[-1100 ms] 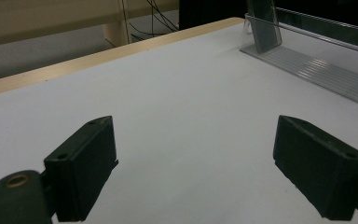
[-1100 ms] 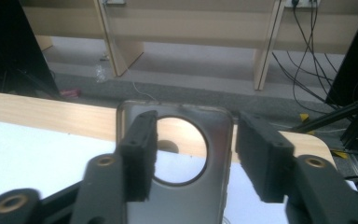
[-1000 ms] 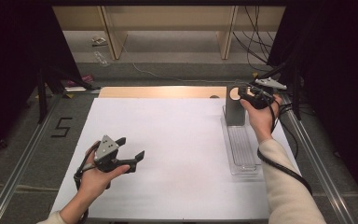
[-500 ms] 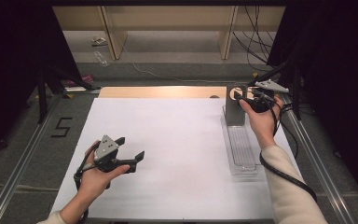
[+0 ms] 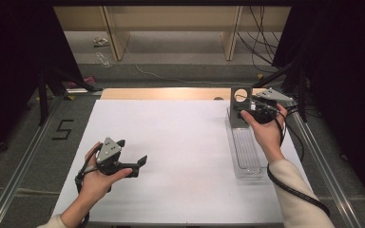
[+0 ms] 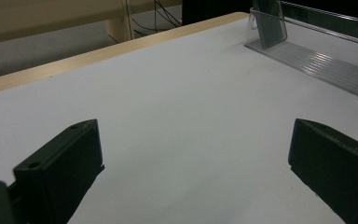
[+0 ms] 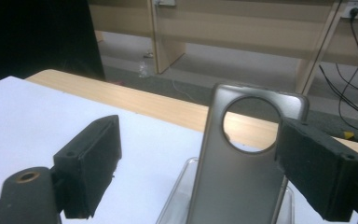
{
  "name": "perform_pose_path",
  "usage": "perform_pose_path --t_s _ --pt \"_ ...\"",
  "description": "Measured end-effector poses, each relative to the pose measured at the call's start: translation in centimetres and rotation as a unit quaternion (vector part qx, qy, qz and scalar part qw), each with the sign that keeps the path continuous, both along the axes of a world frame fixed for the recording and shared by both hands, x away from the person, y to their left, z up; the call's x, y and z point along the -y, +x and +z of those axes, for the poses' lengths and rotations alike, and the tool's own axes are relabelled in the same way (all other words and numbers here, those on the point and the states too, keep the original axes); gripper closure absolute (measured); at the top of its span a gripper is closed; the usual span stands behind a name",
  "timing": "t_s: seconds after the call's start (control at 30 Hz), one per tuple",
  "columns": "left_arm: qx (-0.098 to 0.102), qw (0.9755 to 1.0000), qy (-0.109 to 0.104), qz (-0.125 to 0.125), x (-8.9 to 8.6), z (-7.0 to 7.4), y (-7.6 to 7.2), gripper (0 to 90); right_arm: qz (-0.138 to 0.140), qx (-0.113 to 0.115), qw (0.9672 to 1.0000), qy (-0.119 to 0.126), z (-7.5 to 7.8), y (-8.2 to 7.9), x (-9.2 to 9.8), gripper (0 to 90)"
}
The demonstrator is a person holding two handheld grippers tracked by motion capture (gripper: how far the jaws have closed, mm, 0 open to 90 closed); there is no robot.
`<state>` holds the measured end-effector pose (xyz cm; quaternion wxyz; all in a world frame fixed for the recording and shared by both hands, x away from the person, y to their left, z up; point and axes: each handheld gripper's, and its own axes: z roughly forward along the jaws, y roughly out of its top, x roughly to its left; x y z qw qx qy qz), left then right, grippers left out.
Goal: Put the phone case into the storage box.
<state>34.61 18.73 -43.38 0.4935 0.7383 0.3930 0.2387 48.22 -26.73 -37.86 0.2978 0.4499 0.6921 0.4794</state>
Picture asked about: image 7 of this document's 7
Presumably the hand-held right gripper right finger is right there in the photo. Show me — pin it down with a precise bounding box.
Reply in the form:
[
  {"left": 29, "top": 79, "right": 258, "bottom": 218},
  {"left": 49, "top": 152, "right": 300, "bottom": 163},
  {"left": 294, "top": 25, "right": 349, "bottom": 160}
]
[{"left": 274, "top": 117, "right": 358, "bottom": 222}]

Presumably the looping black cable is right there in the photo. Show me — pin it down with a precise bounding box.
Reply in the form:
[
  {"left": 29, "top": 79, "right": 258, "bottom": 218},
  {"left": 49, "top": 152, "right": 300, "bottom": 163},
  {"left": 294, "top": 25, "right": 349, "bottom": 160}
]
[{"left": 318, "top": 15, "right": 358, "bottom": 135}]

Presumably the thin white cable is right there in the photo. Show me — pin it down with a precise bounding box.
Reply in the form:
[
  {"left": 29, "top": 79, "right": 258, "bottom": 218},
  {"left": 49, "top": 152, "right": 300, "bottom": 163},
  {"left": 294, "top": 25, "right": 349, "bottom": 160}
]
[{"left": 171, "top": 77, "right": 200, "bottom": 102}]

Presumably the black curtain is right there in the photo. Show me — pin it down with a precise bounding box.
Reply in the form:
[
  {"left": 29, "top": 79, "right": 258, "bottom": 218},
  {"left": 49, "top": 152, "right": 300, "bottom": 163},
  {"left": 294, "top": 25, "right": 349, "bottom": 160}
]
[{"left": 0, "top": 0, "right": 106, "bottom": 89}]

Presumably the grey translucent phone case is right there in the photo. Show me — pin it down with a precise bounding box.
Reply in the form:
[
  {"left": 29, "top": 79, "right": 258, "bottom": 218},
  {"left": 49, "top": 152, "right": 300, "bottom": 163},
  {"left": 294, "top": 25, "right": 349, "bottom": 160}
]
[{"left": 185, "top": 82, "right": 310, "bottom": 224}]

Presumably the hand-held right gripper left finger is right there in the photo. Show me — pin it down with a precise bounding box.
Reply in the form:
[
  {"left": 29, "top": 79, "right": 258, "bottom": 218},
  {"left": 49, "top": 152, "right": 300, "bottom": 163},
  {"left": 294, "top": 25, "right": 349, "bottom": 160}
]
[{"left": 53, "top": 115, "right": 123, "bottom": 219}]

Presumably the clear plastic bottle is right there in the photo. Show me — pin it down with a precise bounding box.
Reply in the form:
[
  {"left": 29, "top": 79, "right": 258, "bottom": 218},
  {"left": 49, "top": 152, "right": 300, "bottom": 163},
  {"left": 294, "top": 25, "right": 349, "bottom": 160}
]
[{"left": 138, "top": 60, "right": 151, "bottom": 78}]

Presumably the white table mat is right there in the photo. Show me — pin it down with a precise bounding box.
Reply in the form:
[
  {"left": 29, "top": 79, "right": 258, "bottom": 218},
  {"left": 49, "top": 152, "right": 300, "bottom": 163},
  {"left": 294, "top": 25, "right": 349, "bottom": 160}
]
[{"left": 0, "top": 76, "right": 358, "bottom": 224}]

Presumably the white wall socket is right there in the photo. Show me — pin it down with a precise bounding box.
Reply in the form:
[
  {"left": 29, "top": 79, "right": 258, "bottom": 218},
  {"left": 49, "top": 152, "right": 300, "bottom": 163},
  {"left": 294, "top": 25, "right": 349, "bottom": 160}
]
[{"left": 153, "top": 0, "right": 177, "bottom": 7}]

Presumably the straight black cable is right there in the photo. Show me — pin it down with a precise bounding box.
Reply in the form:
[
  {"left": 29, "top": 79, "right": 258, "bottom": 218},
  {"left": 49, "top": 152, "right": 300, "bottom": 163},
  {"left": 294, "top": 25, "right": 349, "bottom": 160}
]
[{"left": 301, "top": 0, "right": 345, "bottom": 94}]

